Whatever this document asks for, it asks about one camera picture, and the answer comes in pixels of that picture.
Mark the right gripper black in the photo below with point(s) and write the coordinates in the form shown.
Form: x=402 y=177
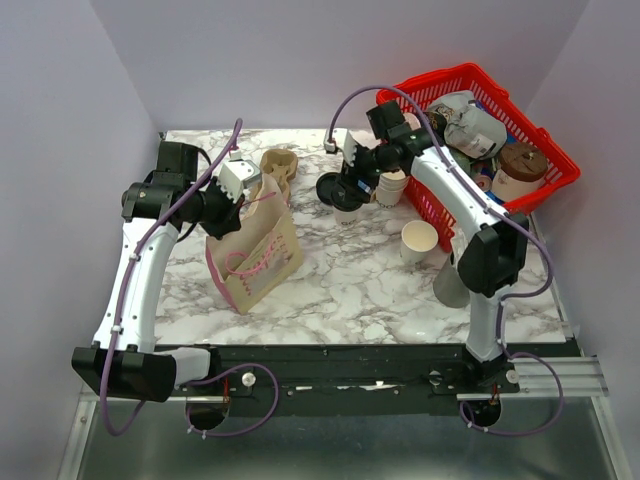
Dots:
x=350 y=180

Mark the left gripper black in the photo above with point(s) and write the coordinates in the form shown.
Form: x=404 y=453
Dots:
x=230 y=219

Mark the black coffee cup lid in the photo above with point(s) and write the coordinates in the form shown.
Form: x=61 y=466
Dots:
x=343 y=200

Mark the white paper cup stack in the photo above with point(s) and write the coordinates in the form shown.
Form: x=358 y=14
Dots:
x=390 y=188

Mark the pink paper bag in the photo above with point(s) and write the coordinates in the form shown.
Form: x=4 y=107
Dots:
x=248 y=264

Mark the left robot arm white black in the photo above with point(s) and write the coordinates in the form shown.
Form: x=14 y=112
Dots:
x=122 y=361

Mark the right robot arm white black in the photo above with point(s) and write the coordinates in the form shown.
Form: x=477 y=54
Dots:
x=494 y=241

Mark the cardboard cup carrier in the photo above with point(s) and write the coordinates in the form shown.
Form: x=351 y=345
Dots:
x=282 y=165

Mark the dark noodle cup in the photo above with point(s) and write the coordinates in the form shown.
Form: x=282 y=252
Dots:
x=432 y=122

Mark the grey white plastic bag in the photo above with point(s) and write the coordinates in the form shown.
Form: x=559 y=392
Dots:
x=465 y=126

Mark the grey metal straw holder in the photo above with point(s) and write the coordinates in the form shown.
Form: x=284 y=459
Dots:
x=448 y=287

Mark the brown lid tub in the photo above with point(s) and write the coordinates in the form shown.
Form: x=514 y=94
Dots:
x=521 y=170

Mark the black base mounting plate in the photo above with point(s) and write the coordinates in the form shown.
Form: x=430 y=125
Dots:
x=348 y=380

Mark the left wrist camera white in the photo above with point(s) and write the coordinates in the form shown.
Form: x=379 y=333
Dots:
x=236 y=176

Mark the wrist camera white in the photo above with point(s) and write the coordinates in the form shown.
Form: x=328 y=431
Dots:
x=236 y=176
x=340 y=140

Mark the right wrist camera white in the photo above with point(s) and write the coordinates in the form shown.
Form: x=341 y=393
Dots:
x=340 y=140

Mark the aluminium rail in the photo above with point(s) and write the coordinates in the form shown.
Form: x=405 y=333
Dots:
x=574 y=377

